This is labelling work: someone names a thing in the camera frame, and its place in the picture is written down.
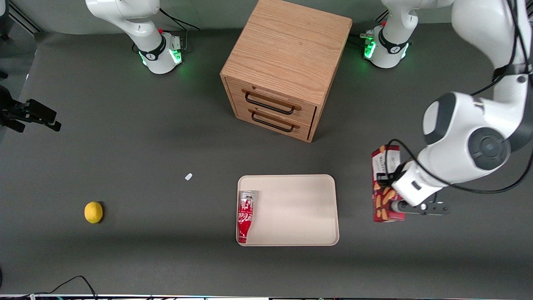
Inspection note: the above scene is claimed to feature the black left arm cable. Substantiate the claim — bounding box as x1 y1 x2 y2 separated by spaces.
385 0 533 195

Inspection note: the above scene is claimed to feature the red cola bottle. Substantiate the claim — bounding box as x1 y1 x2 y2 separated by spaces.
237 191 256 244

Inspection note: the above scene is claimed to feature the black frame rail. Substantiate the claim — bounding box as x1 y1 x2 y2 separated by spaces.
7 0 43 35

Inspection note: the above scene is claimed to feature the black camera on mount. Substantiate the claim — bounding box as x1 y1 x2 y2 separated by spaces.
0 85 62 133

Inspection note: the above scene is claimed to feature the larger black drawer handle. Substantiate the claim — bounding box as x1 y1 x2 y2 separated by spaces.
244 91 295 115

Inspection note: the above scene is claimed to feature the yellow lemon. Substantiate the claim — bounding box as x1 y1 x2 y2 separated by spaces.
84 201 104 224

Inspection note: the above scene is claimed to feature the red cookie box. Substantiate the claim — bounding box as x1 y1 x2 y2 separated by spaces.
371 145 406 223

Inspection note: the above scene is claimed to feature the wooden drawer with larger handle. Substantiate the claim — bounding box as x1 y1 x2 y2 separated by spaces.
226 77 318 127

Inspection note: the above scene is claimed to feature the black right arm base cable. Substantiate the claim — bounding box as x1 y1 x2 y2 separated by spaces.
159 7 201 51

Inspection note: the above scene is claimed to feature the wooden drawer cabinet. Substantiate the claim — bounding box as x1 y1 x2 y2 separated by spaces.
220 0 353 143

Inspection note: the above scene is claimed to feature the beige plastic tray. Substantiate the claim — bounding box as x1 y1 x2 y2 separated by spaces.
236 174 340 247

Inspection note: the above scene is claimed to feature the black cable on table edge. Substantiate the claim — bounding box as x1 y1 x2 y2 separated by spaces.
31 275 99 299

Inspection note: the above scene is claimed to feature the wooden drawer with smaller handle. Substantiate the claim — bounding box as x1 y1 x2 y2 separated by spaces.
234 103 314 140

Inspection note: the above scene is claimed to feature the smaller black drawer handle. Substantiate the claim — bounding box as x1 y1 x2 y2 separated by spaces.
251 111 295 133

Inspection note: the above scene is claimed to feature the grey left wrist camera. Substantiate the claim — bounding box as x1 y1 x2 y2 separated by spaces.
390 193 451 217

